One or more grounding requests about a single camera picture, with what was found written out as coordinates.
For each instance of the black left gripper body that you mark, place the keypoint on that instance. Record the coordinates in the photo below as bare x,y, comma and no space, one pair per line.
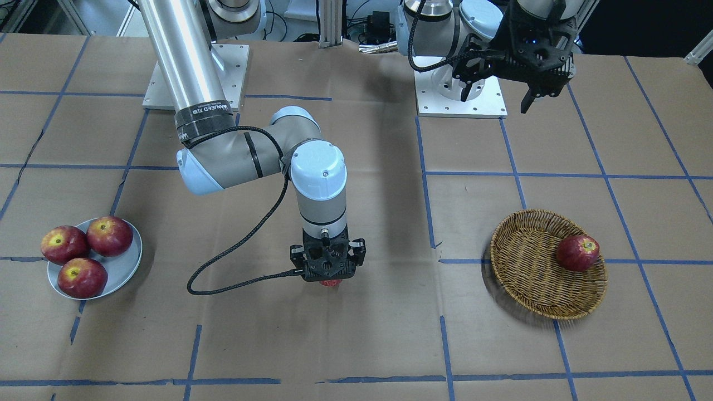
506,34

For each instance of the aluminium frame post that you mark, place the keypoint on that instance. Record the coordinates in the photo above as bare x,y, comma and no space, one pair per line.
330,16

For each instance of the red apple lower plate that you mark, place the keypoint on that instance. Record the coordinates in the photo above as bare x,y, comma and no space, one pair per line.
82,278

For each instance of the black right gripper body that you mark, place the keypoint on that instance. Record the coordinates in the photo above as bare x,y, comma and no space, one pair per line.
296,254

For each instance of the black power adapter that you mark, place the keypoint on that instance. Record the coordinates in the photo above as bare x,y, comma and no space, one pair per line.
378,23

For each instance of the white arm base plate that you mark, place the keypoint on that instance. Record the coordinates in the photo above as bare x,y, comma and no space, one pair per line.
234,72
440,96

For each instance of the light blue plate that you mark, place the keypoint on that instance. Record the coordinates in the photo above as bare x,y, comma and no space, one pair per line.
119,268

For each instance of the red apple upper plate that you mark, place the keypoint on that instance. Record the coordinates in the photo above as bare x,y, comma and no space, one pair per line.
109,236

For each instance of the woven wicker basket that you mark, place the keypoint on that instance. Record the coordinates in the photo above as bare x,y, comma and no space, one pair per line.
522,251

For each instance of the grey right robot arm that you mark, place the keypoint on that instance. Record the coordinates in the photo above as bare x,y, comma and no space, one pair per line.
217,153

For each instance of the red apple plate edge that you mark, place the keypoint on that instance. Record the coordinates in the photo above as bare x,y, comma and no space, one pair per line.
64,243

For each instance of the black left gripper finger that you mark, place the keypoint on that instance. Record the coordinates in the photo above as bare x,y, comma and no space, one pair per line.
469,90
528,100

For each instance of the red apple plate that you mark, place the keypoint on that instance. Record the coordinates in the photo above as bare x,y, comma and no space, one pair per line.
109,236
82,278

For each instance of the red apple in basket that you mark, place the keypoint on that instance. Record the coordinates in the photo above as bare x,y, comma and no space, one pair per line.
577,253

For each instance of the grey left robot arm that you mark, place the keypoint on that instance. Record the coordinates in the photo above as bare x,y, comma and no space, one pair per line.
429,33

